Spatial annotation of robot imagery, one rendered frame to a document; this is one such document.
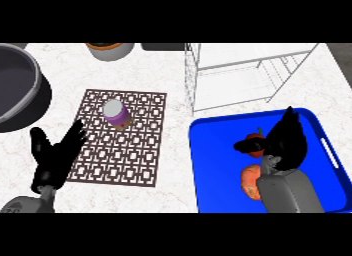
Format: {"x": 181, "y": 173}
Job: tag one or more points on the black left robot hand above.
{"x": 54, "y": 160}

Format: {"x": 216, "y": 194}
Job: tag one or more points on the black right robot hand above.
{"x": 287, "y": 140}

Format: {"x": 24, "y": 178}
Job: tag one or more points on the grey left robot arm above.
{"x": 30, "y": 201}

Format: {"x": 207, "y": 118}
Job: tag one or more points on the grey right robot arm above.
{"x": 287, "y": 188}

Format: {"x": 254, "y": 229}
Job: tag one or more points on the red bell pepper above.
{"x": 254, "y": 137}

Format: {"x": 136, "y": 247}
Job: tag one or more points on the blue plastic tray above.
{"x": 223, "y": 156}

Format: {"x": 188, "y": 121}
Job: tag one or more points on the brown patterned placemat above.
{"x": 120, "y": 143}

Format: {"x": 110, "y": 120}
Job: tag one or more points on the orange sweet potato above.
{"x": 250, "y": 185}

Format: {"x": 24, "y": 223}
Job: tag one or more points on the purple can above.
{"x": 117, "y": 114}

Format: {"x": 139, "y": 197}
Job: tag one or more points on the large grey pot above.
{"x": 11, "y": 86}

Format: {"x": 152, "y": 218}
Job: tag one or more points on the grey potted plant pot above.
{"x": 110, "y": 50}

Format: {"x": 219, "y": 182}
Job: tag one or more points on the dark grey appliance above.
{"x": 163, "y": 46}

